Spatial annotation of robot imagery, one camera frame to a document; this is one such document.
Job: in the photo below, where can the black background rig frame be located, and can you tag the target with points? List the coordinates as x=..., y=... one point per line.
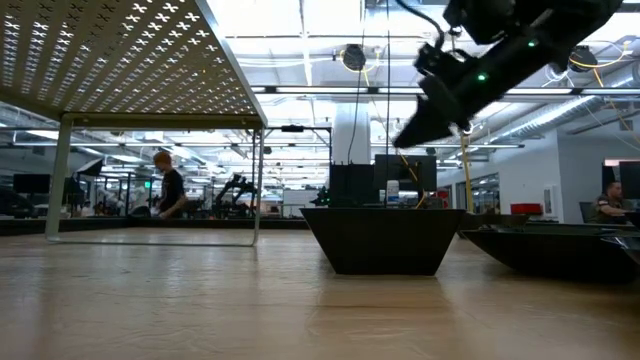
x=292, y=128

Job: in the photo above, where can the green perforated metal shelf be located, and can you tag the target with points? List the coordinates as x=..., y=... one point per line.
x=125, y=60

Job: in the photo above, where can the black cabinet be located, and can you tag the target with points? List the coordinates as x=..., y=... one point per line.
x=350, y=185

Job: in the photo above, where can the person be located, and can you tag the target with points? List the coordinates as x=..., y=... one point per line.
x=172, y=192
x=605, y=207

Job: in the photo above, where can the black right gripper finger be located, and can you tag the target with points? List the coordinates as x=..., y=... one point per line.
x=435, y=122

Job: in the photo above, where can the black background robot arm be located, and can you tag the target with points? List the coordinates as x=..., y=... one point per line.
x=235, y=192

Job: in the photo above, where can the red box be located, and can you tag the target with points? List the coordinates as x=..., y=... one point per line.
x=526, y=208

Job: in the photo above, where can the wavy square black plate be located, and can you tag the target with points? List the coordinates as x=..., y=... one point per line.
x=560, y=255

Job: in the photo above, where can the black aluminium table frame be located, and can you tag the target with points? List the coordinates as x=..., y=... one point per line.
x=150, y=226

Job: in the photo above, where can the white bottle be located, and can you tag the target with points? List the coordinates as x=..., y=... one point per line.
x=392, y=191

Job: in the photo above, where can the stack of black trays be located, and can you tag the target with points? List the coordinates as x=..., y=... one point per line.
x=492, y=220

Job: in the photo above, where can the leaf-shaped black plate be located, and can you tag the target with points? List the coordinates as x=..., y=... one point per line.
x=382, y=242

